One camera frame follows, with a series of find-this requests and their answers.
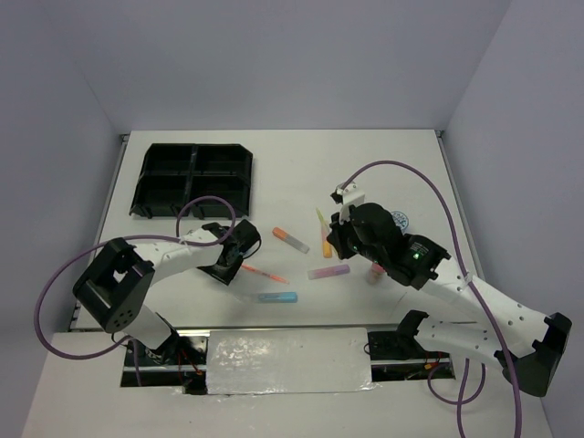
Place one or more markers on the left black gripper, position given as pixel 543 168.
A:
pixel 226 276

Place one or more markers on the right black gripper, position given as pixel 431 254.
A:
pixel 336 236

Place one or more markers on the yellow thin pen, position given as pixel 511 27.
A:
pixel 324 226

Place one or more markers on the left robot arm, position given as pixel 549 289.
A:
pixel 114 286

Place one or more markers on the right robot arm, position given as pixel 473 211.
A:
pixel 524 344

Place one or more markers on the blue round tape tin right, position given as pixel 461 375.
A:
pixel 401 220

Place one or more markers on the orange capped highlighter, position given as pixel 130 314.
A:
pixel 290 240

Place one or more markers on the pink capped glue bottle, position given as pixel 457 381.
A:
pixel 375 274

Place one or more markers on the orange thin pen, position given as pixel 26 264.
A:
pixel 259 272

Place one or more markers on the pink orange highlighter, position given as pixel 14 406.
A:
pixel 325 245

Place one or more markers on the purple pink highlighter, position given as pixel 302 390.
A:
pixel 329 271

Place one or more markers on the blue highlighter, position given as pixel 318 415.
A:
pixel 276 298

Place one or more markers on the black four-compartment tray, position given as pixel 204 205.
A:
pixel 173 174

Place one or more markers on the silver foil plate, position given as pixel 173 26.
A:
pixel 285 361

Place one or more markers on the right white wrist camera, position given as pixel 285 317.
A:
pixel 345 197

